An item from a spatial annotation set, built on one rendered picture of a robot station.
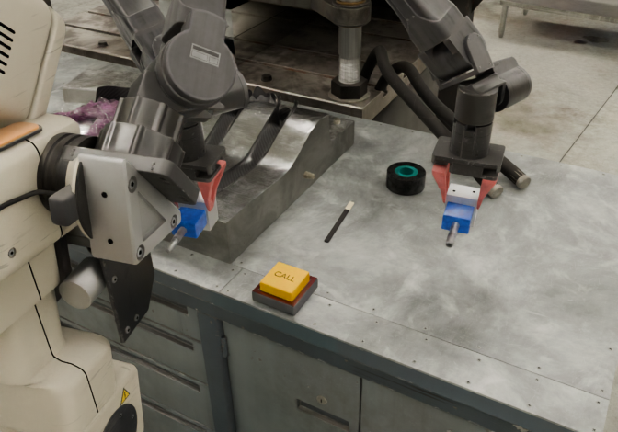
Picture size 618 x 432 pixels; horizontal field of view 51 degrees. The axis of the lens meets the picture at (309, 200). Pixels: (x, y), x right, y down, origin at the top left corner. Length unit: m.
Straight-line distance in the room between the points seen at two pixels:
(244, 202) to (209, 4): 0.49
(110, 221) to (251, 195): 0.55
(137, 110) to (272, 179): 0.58
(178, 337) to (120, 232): 0.78
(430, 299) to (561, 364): 0.22
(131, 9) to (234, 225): 0.39
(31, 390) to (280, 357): 0.49
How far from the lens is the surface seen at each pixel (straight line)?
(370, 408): 1.18
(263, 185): 1.19
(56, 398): 0.87
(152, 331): 1.44
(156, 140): 0.65
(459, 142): 0.98
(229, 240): 1.11
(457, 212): 1.03
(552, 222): 1.30
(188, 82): 0.67
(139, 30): 0.95
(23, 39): 0.71
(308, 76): 1.90
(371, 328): 1.02
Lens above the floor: 1.51
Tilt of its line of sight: 33 degrees down
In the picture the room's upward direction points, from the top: 1 degrees counter-clockwise
